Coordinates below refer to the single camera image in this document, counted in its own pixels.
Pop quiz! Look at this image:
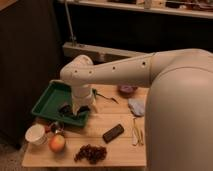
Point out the black brush in tray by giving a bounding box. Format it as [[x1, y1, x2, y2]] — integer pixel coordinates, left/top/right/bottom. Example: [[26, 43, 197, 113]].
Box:
[[58, 104, 90, 117]]

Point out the small metal cup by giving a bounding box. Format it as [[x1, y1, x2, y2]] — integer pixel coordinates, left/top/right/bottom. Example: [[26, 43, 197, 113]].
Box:
[[50, 121, 64, 134]]

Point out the wooden shelf with items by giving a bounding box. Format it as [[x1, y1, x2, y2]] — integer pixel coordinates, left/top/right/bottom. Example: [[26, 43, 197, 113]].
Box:
[[57, 0, 213, 19]]

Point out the red yellow apple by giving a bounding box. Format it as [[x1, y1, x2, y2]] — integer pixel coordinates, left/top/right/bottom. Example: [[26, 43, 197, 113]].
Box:
[[49, 134, 65, 153]]

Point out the bunch of dark grapes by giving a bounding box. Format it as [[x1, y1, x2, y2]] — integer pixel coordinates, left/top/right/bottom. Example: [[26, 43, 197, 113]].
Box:
[[74, 144, 107, 164]]

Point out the thin dark twig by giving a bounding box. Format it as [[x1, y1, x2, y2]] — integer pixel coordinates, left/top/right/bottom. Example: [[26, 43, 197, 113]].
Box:
[[96, 94, 119, 104]]

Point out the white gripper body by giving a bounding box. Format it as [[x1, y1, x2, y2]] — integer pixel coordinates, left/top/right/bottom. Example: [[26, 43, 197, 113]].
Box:
[[71, 85, 94, 115]]

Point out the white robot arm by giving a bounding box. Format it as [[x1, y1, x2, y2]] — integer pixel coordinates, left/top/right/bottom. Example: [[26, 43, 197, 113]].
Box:
[[60, 49, 213, 171]]

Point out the purple bowl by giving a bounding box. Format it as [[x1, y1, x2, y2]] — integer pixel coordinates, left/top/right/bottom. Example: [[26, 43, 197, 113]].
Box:
[[117, 85, 138, 97]]

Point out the metal pole stand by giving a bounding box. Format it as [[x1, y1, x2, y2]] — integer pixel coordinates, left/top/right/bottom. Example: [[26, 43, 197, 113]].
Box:
[[64, 0, 77, 46]]

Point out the grey crumpled cloth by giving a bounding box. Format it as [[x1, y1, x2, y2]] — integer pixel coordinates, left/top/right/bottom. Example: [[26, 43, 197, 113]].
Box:
[[128, 98, 145, 117]]

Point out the black rectangular block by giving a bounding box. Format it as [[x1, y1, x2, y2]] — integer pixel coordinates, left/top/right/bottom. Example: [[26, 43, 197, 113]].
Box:
[[102, 124, 124, 143]]

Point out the white ceramic cup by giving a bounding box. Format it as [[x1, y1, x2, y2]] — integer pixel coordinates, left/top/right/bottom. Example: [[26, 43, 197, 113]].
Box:
[[25, 124, 46, 145]]

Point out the green plastic tray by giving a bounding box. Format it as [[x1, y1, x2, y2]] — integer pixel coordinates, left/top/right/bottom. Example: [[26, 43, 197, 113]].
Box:
[[31, 82, 90, 127]]

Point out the yellow banana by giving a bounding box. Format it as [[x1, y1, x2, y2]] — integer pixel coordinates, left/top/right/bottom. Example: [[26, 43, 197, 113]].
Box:
[[132, 119, 144, 146]]

